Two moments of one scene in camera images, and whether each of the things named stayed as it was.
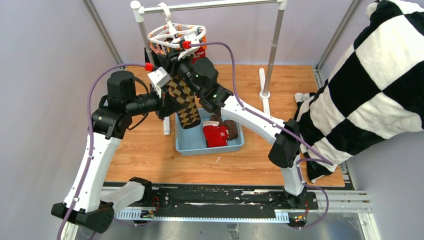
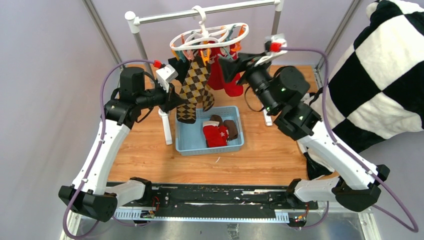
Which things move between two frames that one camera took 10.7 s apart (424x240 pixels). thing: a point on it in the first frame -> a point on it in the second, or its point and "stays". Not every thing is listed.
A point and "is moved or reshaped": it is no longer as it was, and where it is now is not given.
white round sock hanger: [170, 35] -> [206, 38]
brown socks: [232, 128] stays
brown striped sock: [216, 118] stays
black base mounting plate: [182, 197] stays
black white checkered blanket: [377, 91] stays
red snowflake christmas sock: [216, 136] stays
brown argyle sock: [189, 115] is moved or reshaped
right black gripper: [171, 60] -> [230, 68]
